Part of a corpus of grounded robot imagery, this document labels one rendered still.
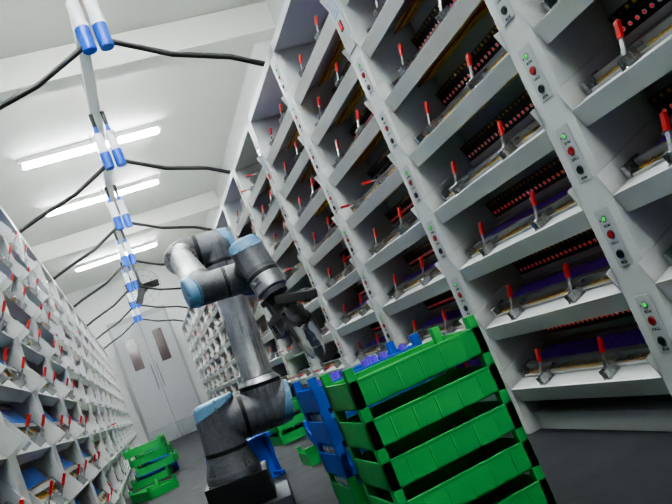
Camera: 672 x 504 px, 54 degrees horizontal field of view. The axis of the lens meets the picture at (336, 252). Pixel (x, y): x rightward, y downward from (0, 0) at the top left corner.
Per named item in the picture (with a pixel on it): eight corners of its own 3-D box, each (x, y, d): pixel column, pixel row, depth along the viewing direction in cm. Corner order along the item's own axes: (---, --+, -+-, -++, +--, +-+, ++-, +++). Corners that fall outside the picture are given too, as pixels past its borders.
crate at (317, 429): (334, 445, 151) (320, 412, 152) (314, 442, 170) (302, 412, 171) (444, 393, 161) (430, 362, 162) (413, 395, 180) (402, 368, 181)
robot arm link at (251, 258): (255, 242, 187) (257, 225, 178) (278, 277, 183) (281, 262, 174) (225, 256, 183) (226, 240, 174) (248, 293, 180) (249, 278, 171)
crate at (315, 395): (320, 412, 152) (307, 379, 153) (302, 412, 171) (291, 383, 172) (430, 362, 162) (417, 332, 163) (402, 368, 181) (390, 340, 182)
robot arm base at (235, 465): (205, 490, 217) (196, 461, 218) (210, 480, 236) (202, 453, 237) (260, 470, 220) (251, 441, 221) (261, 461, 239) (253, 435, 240)
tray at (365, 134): (383, 125, 211) (355, 92, 212) (334, 187, 268) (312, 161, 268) (425, 92, 218) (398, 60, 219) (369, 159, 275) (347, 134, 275)
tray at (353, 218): (406, 178, 209) (386, 155, 209) (352, 229, 266) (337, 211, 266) (448, 143, 216) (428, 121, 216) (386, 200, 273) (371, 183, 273)
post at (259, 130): (376, 427, 320) (248, 116, 342) (370, 427, 329) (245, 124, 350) (411, 411, 327) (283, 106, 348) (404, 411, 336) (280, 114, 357)
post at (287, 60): (433, 430, 255) (270, 44, 276) (424, 429, 264) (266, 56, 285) (475, 409, 261) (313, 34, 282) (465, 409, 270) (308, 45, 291)
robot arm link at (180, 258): (156, 242, 240) (180, 278, 178) (190, 233, 244) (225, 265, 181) (165, 272, 243) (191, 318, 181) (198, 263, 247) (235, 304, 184)
